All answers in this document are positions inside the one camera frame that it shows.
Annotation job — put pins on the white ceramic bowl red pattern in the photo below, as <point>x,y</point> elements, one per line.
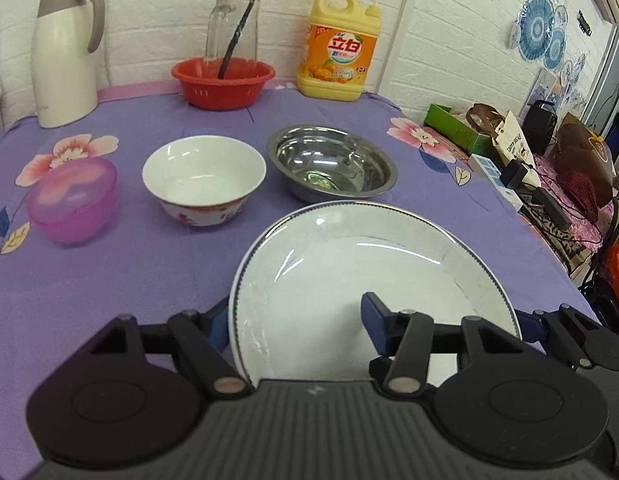
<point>204,175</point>

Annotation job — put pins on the small blue round wall decoration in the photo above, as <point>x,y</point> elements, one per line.
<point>555,49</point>

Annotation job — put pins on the white thermos jug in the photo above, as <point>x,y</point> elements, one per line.
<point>64,70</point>

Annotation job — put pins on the black power adapter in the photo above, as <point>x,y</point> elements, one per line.
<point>549,206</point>
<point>515,174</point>

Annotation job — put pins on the white plate with blue rim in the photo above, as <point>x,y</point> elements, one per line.
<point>339,270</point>

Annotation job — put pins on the green cardboard box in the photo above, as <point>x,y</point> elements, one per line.
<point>452,127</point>

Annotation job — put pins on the orange plastic bag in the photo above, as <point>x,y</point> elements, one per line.
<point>617,265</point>

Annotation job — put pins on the brown paper bag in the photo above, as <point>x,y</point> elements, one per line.
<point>582,155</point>

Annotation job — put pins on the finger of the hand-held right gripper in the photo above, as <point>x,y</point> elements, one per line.
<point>532,326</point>

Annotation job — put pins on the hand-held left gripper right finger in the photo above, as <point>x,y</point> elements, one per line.
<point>375,320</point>

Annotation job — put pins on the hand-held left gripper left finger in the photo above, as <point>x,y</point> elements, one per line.
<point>218,325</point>

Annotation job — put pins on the red plastic basket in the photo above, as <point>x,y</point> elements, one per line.
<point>222,94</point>

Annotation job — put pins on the glass pitcher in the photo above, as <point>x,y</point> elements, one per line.
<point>222,35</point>

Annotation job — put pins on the purple floral tablecloth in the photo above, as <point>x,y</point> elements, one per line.
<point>139,280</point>

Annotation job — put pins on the black stirring stick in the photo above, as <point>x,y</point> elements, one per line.
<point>238,35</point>

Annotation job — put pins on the large blue round wall decoration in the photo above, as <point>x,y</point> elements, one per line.
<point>538,25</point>

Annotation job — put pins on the white tote bag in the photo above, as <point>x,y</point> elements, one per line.
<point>512,140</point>

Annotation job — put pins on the black bag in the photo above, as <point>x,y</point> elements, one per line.
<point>539,125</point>

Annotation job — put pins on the purple plastic bowl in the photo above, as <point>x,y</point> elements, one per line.
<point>71,200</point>

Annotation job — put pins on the stainless steel bowl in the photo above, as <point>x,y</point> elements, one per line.
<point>329,160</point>

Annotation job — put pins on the yellow detergent bottle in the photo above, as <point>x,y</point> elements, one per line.
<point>334,60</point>

